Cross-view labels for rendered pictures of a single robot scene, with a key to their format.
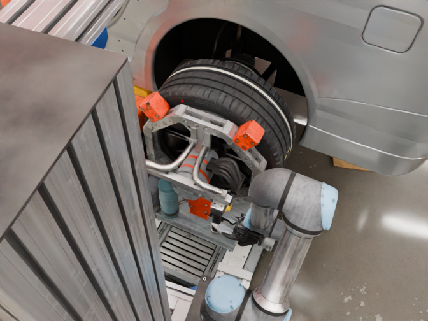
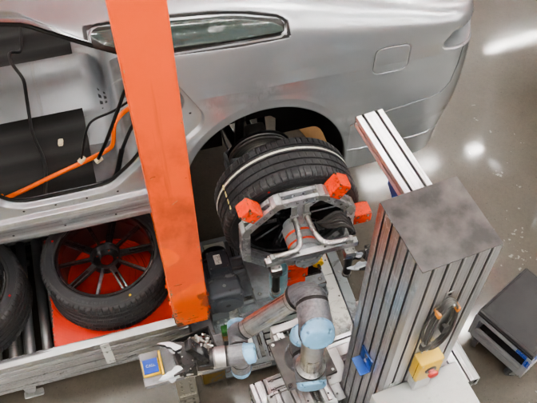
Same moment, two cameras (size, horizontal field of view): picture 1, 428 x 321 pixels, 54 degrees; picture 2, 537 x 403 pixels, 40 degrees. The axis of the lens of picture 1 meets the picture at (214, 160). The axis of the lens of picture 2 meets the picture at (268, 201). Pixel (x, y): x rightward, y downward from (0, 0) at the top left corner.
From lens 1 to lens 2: 192 cm
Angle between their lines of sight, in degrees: 22
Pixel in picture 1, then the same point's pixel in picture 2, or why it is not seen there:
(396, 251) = not seen: hidden behind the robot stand
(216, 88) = (291, 166)
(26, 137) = (469, 214)
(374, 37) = (381, 68)
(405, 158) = (426, 131)
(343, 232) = not seen: hidden behind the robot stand
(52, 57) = (439, 191)
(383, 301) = not seen: hidden behind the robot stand
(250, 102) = (320, 161)
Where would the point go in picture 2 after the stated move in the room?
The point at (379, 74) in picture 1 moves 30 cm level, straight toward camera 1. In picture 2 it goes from (391, 87) to (411, 136)
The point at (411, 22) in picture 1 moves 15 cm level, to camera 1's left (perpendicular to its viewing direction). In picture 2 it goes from (403, 49) to (377, 63)
